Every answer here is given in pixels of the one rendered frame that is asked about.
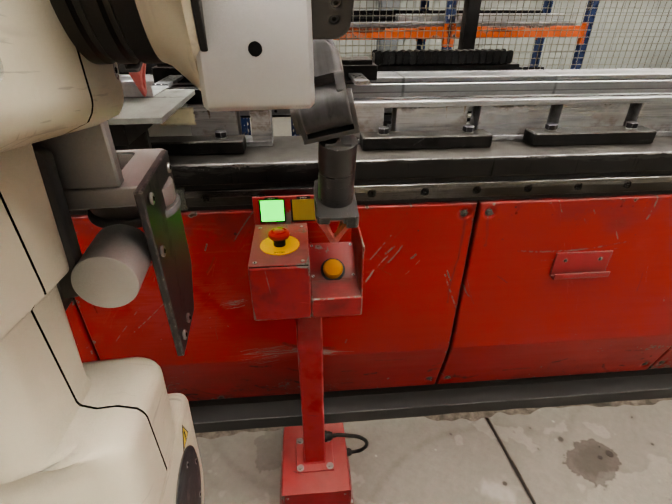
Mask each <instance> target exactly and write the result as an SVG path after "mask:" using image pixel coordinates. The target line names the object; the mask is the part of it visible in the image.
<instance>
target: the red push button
mask: <svg viewBox="0 0 672 504"><path fill-rule="evenodd" d="M289 236H290V232H289V230H288V229H286V228H281V227H278V228H274V229H272V230H270V231H269V232H268V237H269V238H270V239H271V240H273V242H274V246H275V247H284V246H285V245H286V239H288V238H289Z"/></svg>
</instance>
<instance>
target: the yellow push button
mask: <svg viewBox="0 0 672 504"><path fill-rule="evenodd" d="M342 271H343V266H342V263H341V262H340V261H339V260H336V259H329V260H327V261H326V262H325V263H324V266H323V272H324V274H325V276H327V277H328V278H331V279H335V278H338V277H339V276H340V275H341V274H342Z"/></svg>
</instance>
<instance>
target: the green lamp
mask: <svg viewBox="0 0 672 504"><path fill-rule="evenodd" d="M260 208H261V218H262V222H267V221H285V219H284V205H283V200H269V201H260Z"/></svg>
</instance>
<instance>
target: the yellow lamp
mask: <svg viewBox="0 0 672 504"><path fill-rule="evenodd" d="M292 210H293V220H315V208H314V199H298V200H292Z"/></svg>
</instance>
